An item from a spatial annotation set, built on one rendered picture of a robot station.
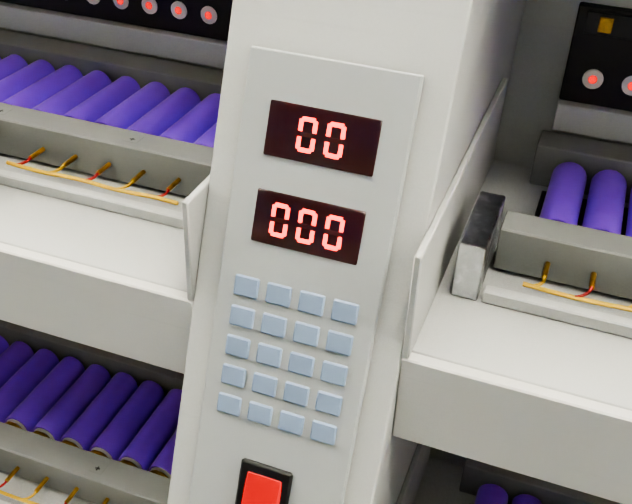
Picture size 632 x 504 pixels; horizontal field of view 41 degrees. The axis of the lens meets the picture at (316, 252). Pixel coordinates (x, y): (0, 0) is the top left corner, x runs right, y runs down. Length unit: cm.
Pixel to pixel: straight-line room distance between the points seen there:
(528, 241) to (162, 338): 17
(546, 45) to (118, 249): 27
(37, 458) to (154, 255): 18
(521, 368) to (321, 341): 8
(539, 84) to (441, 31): 20
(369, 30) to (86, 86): 25
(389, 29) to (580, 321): 15
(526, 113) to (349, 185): 21
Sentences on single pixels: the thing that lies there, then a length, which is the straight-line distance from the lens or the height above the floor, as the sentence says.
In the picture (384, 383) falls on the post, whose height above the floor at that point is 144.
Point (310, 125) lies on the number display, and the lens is 33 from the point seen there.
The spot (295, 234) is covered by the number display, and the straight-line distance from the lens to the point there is 34.
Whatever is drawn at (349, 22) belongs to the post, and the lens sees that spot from 33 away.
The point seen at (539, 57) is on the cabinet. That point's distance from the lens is 52.
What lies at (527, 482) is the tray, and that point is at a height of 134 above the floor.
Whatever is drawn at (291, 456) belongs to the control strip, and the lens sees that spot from 37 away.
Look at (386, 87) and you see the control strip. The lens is 32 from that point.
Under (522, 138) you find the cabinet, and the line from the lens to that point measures 52.
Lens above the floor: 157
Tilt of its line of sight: 14 degrees down
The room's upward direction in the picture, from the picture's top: 9 degrees clockwise
